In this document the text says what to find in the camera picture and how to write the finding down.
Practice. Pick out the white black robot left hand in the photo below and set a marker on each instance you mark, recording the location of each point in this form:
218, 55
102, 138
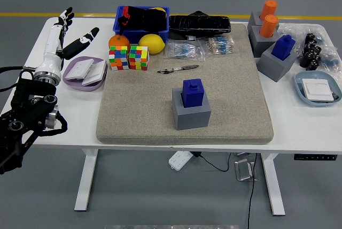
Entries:
52, 52

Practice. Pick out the blue square seal stamp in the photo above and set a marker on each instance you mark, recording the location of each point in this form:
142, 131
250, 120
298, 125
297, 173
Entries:
193, 94
283, 48

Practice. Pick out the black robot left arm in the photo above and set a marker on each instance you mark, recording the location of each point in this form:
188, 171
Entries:
24, 100

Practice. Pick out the grey square seal holder block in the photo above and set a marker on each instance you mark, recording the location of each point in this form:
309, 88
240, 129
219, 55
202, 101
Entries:
272, 67
192, 119

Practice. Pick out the grey round seal holder block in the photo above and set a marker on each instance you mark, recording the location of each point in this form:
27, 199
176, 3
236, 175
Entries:
253, 20
260, 44

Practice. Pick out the orange round seal stamp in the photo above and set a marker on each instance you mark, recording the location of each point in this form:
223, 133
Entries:
269, 8
268, 27

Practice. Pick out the purple plastic tray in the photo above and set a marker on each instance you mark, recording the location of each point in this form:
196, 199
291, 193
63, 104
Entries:
72, 84

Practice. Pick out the orange fruit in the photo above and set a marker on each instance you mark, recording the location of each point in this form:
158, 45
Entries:
117, 41

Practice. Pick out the multicolour puzzle cube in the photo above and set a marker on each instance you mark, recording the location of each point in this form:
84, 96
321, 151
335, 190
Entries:
139, 57
119, 57

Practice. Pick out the blue plastic bin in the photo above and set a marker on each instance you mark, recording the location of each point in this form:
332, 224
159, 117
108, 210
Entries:
128, 35

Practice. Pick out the yellow lemon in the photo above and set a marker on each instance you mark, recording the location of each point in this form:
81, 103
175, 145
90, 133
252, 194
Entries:
151, 43

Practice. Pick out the black cloth bag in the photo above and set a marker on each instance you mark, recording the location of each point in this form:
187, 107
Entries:
147, 20

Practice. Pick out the yellow item in bin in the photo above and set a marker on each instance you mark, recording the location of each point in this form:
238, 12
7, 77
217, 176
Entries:
159, 8

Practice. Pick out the clear bag of blue resistors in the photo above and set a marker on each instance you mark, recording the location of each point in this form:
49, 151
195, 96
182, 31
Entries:
184, 51

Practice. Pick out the white table leg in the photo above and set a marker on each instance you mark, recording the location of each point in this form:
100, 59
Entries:
273, 186
85, 181

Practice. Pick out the black wrapped keyboard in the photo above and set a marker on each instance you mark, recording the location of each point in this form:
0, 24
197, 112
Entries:
200, 24

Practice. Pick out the white power strip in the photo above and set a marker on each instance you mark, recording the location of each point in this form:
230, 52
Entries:
179, 160

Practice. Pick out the clear bag of mixed resistors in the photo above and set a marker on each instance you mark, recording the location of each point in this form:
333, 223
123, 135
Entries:
220, 45

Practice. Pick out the grey-brown table mat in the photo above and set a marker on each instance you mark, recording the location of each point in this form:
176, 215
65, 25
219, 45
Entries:
227, 92

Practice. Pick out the clear empty plastic bag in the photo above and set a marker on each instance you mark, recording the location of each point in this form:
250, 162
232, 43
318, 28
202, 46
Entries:
294, 29

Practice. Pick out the light blue plastic tray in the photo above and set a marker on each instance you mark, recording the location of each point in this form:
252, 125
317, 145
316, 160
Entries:
315, 75

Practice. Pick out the clear bag of blue parts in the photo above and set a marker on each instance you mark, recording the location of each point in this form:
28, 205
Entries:
331, 63

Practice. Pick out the black table control panel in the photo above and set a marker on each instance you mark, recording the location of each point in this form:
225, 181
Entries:
315, 157

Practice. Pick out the small grey connector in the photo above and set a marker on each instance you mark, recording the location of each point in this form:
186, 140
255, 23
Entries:
334, 95

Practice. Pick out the white wall switch panel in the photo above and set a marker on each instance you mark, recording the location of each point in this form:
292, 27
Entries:
318, 90
78, 69
94, 73

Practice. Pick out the silver metal bracket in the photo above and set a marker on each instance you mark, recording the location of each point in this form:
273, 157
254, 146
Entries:
241, 154
243, 171

